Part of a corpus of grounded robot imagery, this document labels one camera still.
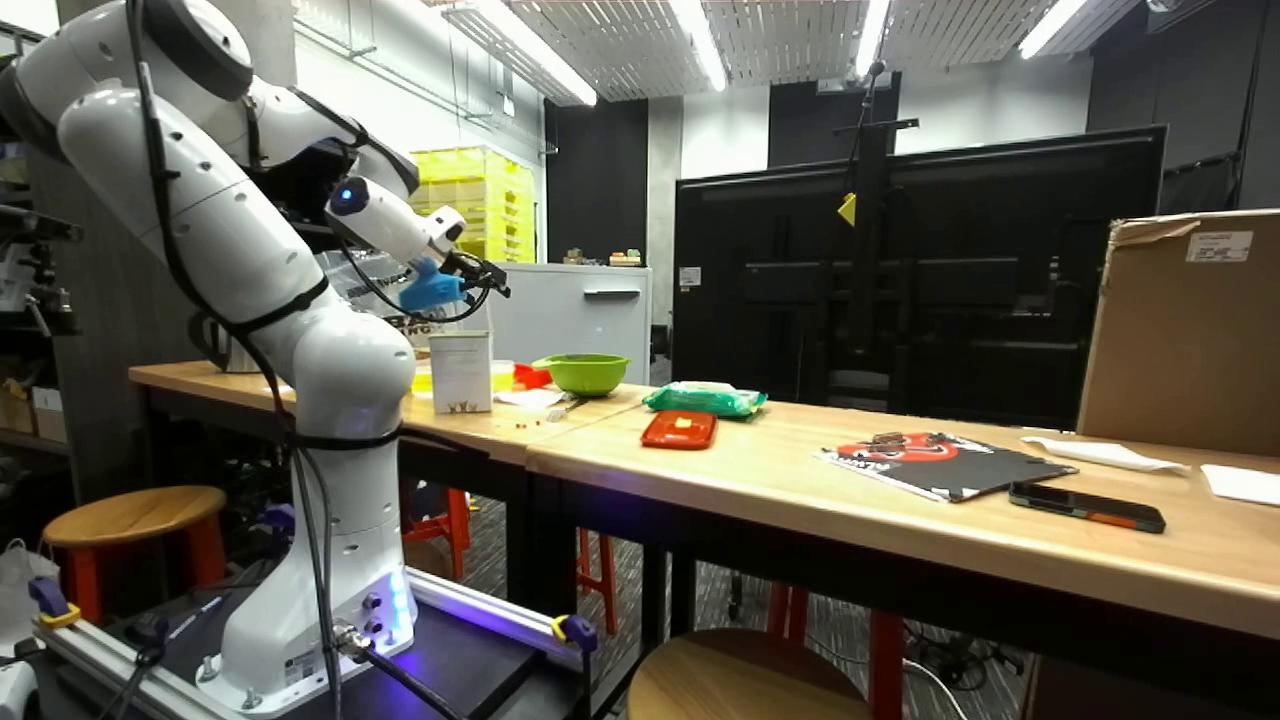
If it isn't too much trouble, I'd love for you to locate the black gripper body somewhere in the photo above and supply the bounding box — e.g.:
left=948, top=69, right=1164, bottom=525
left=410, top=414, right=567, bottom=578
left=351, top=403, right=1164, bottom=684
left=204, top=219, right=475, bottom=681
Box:
left=445, top=244, right=494, bottom=295

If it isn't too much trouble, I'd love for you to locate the yellow storage crate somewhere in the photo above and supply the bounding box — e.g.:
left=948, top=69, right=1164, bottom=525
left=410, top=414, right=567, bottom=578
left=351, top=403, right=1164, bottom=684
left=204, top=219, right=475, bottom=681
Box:
left=406, top=144, right=539, bottom=273

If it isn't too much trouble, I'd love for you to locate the black phone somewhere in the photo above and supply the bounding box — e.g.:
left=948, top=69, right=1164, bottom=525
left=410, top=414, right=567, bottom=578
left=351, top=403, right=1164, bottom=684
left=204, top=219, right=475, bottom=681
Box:
left=1008, top=480, right=1168, bottom=536

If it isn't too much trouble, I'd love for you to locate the ceiling light strip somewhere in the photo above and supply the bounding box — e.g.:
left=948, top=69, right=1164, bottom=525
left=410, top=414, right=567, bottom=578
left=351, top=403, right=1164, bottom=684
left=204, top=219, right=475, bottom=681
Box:
left=1017, top=0, right=1091, bottom=65
left=436, top=0, right=600, bottom=113
left=665, top=0, right=731, bottom=95
left=850, top=0, right=894, bottom=80

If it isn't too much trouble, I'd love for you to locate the robot base platform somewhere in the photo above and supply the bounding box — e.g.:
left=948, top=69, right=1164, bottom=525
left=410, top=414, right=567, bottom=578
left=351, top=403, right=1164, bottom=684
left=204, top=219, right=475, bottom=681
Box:
left=25, top=565, right=605, bottom=720

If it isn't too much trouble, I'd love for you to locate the blue yellow clamp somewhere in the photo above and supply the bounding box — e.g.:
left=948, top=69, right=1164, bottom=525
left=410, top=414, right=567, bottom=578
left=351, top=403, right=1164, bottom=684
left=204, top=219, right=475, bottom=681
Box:
left=552, top=612, right=600, bottom=654
left=26, top=570, right=82, bottom=633

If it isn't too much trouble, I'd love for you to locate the white paper sheet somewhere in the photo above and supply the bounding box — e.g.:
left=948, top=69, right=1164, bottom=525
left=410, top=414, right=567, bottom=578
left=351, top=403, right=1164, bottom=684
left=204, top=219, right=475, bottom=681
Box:
left=1196, top=459, right=1280, bottom=512

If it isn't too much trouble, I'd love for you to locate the black stand pole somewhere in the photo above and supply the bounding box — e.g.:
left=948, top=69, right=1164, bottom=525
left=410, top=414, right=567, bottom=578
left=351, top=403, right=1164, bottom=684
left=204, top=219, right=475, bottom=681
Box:
left=840, top=72, right=924, bottom=403

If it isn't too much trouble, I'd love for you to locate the green plastic bowl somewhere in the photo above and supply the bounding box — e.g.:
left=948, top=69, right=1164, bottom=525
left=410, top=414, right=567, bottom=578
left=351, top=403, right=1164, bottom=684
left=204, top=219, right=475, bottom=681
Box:
left=543, top=353, right=633, bottom=399

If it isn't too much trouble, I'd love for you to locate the dark storage shelf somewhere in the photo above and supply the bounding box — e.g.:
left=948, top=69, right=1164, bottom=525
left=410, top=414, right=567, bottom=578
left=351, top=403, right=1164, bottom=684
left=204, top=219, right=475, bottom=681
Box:
left=0, top=144, right=76, bottom=455

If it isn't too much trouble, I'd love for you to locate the grey cabinet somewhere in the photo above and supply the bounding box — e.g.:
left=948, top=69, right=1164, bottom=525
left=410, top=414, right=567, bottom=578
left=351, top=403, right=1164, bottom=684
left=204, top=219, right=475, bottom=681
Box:
left=484, top=258, right=655, bottom=388

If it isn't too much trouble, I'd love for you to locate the red and black magazine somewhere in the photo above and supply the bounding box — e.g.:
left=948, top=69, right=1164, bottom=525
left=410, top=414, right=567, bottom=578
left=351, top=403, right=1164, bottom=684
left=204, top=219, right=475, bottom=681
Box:
left=818, top=426, right=1081, bottom=507

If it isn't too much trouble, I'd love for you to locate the brown cardboard box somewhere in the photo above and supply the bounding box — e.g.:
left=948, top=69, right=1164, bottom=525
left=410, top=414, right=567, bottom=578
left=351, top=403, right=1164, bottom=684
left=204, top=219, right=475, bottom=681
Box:
left=1077, top=203, right=1280, bottom=455

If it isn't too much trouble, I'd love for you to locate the green snack packet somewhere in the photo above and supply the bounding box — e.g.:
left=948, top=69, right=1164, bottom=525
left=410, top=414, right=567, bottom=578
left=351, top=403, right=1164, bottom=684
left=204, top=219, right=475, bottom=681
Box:
left=645, top=379, right=772, bottom=422

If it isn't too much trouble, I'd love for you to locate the white paper napkin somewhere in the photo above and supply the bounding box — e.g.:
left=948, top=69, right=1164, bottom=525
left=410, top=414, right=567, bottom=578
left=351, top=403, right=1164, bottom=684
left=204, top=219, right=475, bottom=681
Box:
left=492, top=385, right=578, bottom=421

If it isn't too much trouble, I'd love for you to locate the round wooden stool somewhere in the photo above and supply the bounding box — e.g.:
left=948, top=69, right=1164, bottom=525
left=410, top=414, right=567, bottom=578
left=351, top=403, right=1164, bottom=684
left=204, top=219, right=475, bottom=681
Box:
left=622, top=623, right=875, bottom=720
left=758, top=578, right=912, bottom=720
left=36, top=480, right=231, bottom=627

